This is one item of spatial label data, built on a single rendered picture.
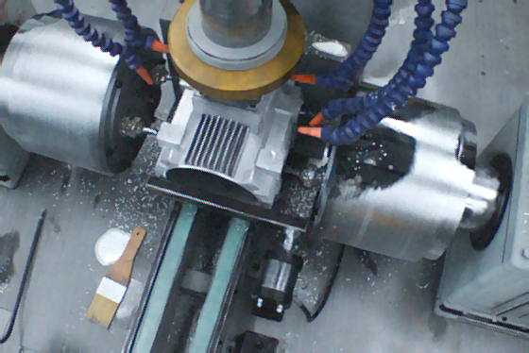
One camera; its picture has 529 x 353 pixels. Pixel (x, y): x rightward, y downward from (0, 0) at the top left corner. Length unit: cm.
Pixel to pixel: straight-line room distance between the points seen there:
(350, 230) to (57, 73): 49
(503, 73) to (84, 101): 94
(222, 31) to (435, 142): 33
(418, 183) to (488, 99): 58
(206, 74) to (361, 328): 57
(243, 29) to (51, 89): 33
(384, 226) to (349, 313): 31
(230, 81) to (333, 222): 25
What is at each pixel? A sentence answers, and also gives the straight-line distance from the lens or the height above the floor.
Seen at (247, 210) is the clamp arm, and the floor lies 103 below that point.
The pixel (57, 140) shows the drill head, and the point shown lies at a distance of 90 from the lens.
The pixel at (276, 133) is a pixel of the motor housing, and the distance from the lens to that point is 88.
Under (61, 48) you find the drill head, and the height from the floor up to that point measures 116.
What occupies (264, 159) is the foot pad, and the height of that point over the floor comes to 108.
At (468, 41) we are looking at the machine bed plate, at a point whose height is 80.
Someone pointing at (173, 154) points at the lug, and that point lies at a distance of 84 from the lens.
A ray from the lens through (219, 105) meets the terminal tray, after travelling 81.
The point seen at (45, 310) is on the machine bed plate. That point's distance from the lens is 113.
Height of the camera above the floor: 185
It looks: 68 degrees down
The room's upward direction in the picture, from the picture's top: 4 degrees clockwise
